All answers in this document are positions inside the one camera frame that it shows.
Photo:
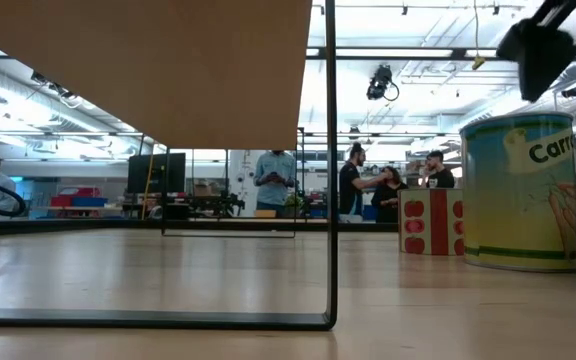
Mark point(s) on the yellow background box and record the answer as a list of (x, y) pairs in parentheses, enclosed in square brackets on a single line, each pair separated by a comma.
[(265, 213)]

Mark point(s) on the cardboard box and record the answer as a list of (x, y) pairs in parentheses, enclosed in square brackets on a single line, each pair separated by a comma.
[(203, 190)]

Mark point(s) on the black overhead camera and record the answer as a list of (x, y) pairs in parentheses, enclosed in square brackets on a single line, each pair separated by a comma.
[(379, 82)]

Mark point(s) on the blue storage bin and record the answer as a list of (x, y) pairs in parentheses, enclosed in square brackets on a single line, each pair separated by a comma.
[(90, 202)]

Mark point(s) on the black metal table frame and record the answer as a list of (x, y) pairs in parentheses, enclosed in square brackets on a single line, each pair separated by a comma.
[(93, 226)]

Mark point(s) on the tall carrots label can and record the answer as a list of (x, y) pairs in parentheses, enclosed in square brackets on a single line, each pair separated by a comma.
[(513, 210)]

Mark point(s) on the black ceiling fixture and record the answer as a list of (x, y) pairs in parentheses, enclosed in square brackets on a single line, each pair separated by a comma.
[(573, 91)]

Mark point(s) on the yellow pole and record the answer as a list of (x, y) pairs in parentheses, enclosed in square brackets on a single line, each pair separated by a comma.
[(147, 192)]

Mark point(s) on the black background robot arm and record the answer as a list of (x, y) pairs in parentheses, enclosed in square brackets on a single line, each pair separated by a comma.
[(218, 204)]

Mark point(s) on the red storage bin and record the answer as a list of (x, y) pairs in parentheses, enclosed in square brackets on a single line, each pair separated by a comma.
[(60, 200)]

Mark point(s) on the wooden shelf with black legs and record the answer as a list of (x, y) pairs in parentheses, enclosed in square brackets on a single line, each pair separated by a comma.
[(143, 75)]

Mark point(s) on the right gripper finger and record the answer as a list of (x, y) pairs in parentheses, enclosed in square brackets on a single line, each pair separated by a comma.
[(540, 57)]

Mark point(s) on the black monitor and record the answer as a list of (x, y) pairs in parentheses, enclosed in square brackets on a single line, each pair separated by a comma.
[(158, 172)]

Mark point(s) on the small background plant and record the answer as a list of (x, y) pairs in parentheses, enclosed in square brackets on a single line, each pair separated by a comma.
[(293, 201)]

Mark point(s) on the black overhead rig frame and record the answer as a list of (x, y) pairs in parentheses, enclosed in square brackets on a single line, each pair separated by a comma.
[(460, 53)]

